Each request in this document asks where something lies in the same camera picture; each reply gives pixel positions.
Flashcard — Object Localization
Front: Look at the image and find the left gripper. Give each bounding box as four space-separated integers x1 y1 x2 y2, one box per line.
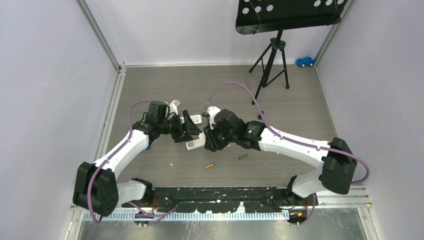
158 110 202 143

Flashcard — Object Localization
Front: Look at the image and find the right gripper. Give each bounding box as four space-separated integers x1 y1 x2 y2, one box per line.
203 122 237 153

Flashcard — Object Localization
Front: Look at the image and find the white remote control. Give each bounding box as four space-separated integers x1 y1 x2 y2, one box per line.
185 138 206 151
180 114 202 125

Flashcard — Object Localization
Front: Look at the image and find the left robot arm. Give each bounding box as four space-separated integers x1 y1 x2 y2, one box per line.
72 100 202 223

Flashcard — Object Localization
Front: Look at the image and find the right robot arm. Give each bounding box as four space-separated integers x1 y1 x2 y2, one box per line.
203 106 358 205

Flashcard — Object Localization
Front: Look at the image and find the orange battery lower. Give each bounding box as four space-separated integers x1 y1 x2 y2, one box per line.
204 163 215 169

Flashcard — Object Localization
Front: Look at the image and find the green battery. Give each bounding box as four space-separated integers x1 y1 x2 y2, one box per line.
238 154 249 160

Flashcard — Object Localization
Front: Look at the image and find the black chess piece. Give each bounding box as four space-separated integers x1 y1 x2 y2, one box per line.
257 111 264 120

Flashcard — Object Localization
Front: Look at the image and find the blue toy car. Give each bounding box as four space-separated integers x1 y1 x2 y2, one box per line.
295 57 315 68

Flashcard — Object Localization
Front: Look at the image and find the black music stand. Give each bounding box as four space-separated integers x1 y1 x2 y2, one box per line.
235 0 347 98

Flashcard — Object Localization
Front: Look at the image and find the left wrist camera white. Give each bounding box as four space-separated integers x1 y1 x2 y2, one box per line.
167 99 181 116

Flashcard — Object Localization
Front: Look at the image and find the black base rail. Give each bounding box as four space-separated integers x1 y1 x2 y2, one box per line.
127 178 319 215

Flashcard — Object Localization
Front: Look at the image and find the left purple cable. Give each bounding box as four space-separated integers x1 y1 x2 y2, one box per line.
86 100 157 224

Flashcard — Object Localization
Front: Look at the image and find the purple cable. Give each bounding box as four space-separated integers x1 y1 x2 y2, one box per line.
86 100 157 224
203 81 371 185

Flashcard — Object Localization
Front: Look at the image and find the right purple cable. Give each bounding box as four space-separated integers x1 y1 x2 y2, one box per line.
203 81 371 185

